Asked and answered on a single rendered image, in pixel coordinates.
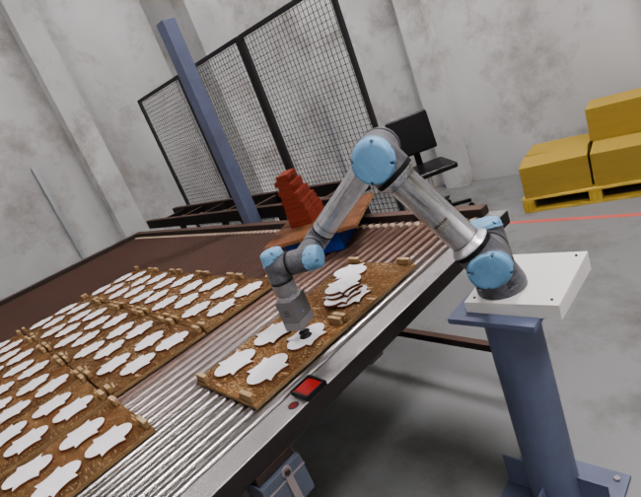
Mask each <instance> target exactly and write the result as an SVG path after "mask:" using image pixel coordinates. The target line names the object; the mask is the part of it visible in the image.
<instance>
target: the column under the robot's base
mask: <svg viewBox="0 0 641 497"><path fill-rule="evenodd" d="M474 288H475V286H474V287H473V289H474ZM473 289H472V290H471V291H470V292H469V293H468V295H467V296H466V297H465V298H464V299H463V301H462V302H461V303H460V304H459V305H458V307H457V308H456V309H455V310H454V311H453V313H452V314H451V315H450V316H449V317H448V322H449V323H450V324H460V325H469V326H478V327H484V329H485V332H486V335H487V339H488V342H489V346H490V349H491V353H492V356H493V359H494V363H495V366H496V370H497V373H498V377H499V380H500V383H501V387H502V390H503V393H504V396H505V400H506V403H507V407H508V410H509V413H510V417H511V420H512V424H513V427H514V431H515V434H516V437H517V441H518V444H519V448H520V451H521V457H520V458H519V459H517V458H514V457H510V456H507V455H504V454H503V455H502V456H503V459H504V463H505V466H506V468H507V471H508V475H509V480H508V482H507V484H506V486H505V488H504V490H503V492H502V494H501V496H500V497H625V496H626V492H627V489H628V486H629V482H630V479H631V475H629V474H625V473H621V472H618V471H614V470H611V469H607V468H604V467H600V466H596V465H593V464H589V463H586V462H582V461H576V460H575V457H574V453H573V449H572V444H571V440H570V436H569V432H568V428H567V424H566V420H565V416H564V412H563V408H562V404H561V400H560V396H559V392H558V388H557V383H556V380H555V376H554V372H553V368H552V364H551V360H550V356H549V352H548V348H547V344H546V340H545V336H544V332H543V328H542V321H543V319H540V318H528V317H516V316H503V315H491V314H480V313H468V312H467V311H466V308H465V305H464V301H465V300H466V299H467V297H468V296H469V295H470V293H471V292H472V291H473Z"/></svg>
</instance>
